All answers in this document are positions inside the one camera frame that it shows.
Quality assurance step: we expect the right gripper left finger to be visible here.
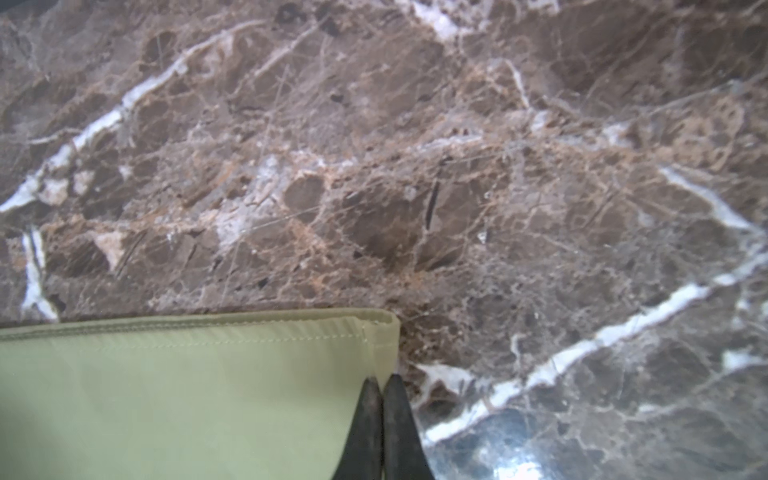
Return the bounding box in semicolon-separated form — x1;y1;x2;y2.
332;377;384;480

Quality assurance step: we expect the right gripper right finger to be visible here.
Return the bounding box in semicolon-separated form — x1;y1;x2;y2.
383;374;435;480

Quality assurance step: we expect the olive green skirt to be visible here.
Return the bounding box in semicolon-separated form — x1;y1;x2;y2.
1;309;400;479

